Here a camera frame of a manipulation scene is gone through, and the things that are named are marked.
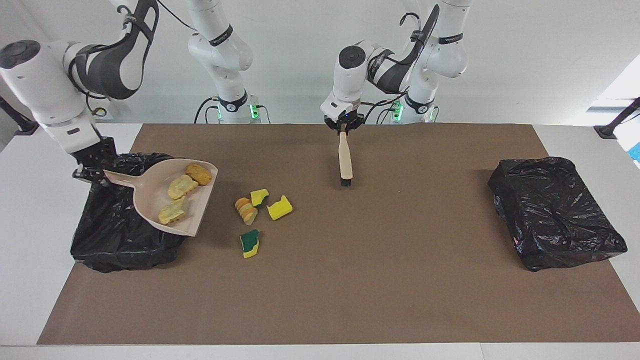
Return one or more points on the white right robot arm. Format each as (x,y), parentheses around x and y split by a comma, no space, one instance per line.
(45,85)

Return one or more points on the notched yellow sponge piece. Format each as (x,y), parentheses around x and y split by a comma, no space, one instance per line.
(279,208)

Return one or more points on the bin covered by black bag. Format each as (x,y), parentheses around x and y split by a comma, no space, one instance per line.
(550,215)

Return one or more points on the brown table mat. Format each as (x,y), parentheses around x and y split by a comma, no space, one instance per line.
(320,310)

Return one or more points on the brown bread roll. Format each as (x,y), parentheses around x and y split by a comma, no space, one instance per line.
(199,174)

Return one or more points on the beige brush with black bristles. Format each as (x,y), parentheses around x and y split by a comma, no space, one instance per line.
(345,160)

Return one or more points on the green and yellow sponge piece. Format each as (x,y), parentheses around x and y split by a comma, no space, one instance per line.
(249,243)

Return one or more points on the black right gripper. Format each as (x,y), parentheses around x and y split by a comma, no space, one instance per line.
(100,156)

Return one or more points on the beige plastic dustpan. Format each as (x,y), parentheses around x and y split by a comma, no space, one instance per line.
(145,195)

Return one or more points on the long pale croissant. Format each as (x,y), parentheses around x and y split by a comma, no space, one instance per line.
(173,211)

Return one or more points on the black stand with clamp base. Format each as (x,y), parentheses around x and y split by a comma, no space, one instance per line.
(26,129)
(607,131)

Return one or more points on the blue object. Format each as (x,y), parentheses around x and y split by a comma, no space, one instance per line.
(636,152)

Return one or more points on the white wall socket boxes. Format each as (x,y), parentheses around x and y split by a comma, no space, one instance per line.
(106,110)

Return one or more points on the cut orange striped croissant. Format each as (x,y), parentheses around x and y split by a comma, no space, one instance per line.
(246,211)

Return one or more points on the open bin with black bag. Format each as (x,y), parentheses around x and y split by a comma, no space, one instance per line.
(115,245)

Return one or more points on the small yellow sponge piece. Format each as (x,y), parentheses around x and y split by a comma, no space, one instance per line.
(259,197)

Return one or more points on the small striped croissant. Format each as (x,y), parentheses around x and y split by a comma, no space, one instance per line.
(182,187)

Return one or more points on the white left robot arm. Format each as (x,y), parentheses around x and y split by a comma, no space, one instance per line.
(350,80)

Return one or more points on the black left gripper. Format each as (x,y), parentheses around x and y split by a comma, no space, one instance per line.
(345,119)

